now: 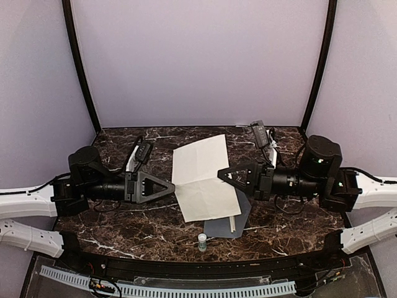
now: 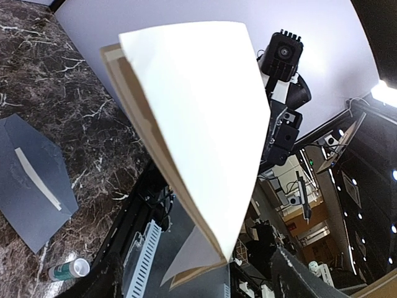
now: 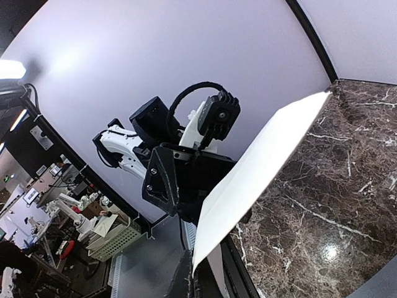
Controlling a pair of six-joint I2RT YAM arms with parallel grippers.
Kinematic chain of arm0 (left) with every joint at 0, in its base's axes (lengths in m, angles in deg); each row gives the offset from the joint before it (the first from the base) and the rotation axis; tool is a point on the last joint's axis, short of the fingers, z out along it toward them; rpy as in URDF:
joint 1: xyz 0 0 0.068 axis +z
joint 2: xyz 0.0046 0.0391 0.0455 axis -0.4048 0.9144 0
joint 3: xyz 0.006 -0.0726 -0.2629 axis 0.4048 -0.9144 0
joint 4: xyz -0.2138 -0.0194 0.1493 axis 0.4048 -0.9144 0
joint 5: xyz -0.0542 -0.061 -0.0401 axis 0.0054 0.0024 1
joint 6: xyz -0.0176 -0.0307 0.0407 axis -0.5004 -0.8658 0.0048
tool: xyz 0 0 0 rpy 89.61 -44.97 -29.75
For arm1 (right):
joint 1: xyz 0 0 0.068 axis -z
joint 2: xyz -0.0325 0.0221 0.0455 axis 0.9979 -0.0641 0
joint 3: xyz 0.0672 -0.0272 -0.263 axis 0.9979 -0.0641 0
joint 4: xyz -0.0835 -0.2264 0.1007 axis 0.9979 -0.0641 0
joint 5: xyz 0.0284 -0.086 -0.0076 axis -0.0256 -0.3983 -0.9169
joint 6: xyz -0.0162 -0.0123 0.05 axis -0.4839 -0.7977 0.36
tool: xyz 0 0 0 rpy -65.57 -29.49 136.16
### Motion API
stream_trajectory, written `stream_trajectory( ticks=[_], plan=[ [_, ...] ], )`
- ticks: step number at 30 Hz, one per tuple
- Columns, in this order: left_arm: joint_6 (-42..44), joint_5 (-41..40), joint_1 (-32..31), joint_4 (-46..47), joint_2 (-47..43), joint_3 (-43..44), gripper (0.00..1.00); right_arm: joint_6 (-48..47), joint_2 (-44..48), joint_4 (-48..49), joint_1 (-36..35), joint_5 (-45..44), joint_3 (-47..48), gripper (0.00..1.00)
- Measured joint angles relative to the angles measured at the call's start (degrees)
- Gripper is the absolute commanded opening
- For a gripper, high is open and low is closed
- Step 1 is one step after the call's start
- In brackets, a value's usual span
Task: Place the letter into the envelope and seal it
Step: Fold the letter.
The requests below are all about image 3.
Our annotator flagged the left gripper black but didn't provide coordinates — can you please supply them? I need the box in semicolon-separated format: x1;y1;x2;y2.
142;147;236;222

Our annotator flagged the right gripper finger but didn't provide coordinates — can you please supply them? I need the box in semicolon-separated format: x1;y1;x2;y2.
165;250;194;298

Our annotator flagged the beige lined letter sheet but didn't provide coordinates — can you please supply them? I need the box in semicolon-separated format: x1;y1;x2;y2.
192;92;331;269

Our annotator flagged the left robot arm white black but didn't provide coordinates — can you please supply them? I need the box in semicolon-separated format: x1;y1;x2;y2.
93;81;241;225

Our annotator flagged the white perforated metal basket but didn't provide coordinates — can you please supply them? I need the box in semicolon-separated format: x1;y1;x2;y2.
86;220;142;262

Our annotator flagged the person in black shirt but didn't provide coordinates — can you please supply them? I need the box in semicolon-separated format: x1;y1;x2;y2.
1;241;38;289

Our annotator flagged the black front table rail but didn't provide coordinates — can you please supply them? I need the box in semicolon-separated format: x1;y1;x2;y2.
221;235;260;298

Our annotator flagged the white slotted cable duct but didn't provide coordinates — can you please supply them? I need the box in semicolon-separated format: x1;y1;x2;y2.
110;255;123;298

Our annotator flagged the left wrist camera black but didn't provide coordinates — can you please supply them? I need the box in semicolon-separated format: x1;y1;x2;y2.
197;90;241;143

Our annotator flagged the black right frame post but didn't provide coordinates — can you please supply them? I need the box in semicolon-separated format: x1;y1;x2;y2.
285;0;339;83

